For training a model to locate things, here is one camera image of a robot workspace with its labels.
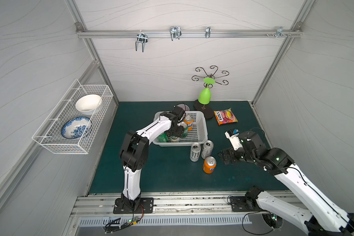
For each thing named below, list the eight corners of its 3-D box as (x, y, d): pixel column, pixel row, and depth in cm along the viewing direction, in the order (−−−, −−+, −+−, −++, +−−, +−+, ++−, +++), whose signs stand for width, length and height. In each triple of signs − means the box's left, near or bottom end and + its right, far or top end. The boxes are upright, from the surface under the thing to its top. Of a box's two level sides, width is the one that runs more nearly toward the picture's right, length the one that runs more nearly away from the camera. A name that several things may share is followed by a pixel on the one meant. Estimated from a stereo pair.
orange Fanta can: (203, 173, 86) (205, 166, 77) (202, 163, 90) (204, 156, 81) (213, 173, 86) (216, 166, 77) (211, 163, 90) (215, 156, 81)
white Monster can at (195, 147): (190, 162, 90) (191, 151, 79) (189, 153, 94) (190, 142, 83) (199, 162, 90) (201, 151, 79) (198, 153, 94) (200, 142, 83)
